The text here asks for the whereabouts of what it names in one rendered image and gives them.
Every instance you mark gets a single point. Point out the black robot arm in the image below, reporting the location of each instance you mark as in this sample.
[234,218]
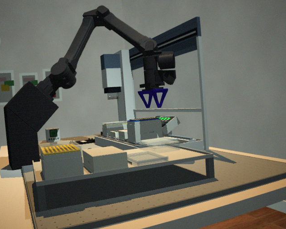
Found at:
[63,72]

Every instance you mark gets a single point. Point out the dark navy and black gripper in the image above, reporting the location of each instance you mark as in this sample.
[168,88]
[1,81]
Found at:
[152,88]

